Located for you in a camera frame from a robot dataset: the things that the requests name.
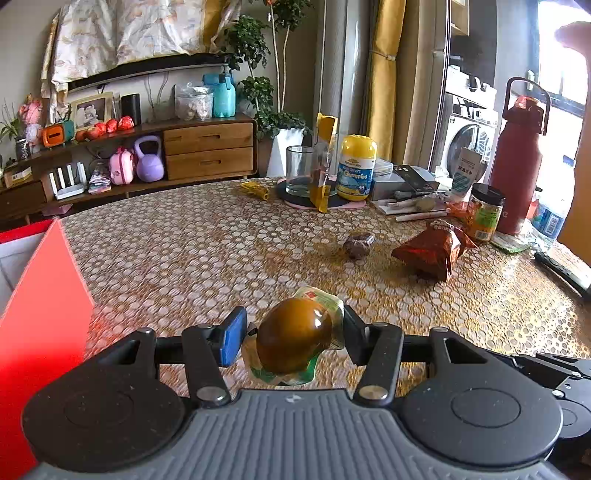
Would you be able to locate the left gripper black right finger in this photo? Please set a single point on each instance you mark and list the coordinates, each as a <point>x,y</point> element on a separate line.
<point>379,347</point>

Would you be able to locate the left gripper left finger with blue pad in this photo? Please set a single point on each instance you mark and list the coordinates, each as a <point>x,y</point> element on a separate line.
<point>205,350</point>

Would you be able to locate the packaged braised egg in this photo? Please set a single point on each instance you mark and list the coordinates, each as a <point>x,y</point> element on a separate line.
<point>283,348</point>

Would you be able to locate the small purple brown candy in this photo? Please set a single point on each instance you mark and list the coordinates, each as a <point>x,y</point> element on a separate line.
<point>359,245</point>

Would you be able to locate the brown orange snack bag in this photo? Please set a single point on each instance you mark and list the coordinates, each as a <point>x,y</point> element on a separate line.
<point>435,250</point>

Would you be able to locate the person's hand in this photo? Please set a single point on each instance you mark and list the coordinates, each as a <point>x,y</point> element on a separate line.
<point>576,36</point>

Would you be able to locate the green coaster mat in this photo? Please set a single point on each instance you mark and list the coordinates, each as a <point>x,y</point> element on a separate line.
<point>511,244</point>

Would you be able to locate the clear plastic water bottle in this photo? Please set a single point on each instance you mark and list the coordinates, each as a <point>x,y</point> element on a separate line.
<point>547,226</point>

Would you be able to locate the stack of books and boxes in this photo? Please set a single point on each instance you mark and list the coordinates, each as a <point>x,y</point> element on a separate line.
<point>409,193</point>

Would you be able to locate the red white cardboard box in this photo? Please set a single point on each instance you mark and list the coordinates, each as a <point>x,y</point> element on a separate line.
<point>46,309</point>

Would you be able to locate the small yellow wrapped candy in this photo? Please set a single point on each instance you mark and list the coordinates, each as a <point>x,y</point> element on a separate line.
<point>255,189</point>

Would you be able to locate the yellow standing snack pouch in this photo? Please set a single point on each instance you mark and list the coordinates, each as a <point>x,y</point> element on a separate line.
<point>319,186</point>

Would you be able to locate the yellow lid vitamin bottle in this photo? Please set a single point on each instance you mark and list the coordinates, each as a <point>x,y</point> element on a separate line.
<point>356,167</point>

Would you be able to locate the black lid glass jar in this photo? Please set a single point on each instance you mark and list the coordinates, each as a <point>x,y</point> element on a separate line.
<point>485,207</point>

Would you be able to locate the purple kettlebell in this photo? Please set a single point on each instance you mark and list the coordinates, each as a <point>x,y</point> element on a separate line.
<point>150,167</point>

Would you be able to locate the wooden tv cabinet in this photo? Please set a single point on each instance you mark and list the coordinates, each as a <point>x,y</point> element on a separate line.
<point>192,151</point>

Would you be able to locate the pink toy case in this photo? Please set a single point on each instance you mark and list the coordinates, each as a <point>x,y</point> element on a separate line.
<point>122,166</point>

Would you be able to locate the drinking glass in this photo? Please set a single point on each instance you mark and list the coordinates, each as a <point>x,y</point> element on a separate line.
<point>299,160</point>

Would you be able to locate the white router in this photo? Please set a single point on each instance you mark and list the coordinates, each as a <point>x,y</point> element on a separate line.
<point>68,181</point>

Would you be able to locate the red thermos bottle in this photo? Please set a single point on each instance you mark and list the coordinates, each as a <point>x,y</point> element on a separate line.
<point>518,158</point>

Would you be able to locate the red apples pile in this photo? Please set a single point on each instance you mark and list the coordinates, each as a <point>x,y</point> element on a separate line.
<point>101,129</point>

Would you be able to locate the washing machine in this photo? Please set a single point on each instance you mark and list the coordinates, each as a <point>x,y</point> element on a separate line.
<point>464,124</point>

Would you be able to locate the clear plastic bag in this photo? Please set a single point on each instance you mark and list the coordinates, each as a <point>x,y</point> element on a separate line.
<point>193,102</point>

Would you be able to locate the teal water jug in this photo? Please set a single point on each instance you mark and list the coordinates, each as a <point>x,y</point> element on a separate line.
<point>224,94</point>

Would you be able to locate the black cylinder speaker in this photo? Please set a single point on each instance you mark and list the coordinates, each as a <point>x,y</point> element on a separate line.
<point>131,107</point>

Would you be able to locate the orange clock radio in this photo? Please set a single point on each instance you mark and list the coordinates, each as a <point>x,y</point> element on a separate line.
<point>58,134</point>

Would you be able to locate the framed photo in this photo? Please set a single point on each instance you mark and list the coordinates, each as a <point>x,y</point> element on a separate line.
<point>86,112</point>

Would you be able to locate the pink plush toy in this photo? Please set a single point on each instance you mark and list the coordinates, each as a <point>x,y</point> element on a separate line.
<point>31,115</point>

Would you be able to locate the small potted plant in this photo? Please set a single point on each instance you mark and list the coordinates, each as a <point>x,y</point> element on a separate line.
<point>13,127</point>

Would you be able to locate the tall potted green tree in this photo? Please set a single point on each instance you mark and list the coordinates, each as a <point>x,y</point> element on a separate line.
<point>260,46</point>

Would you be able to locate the standing air conditioner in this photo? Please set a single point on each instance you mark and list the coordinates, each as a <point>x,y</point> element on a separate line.
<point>343,47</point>

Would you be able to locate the floral cloth covered tv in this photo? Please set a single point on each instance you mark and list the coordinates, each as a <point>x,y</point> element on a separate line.
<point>87,38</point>

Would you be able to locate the yellow curtain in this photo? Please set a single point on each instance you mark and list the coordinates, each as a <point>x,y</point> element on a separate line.
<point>382,75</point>

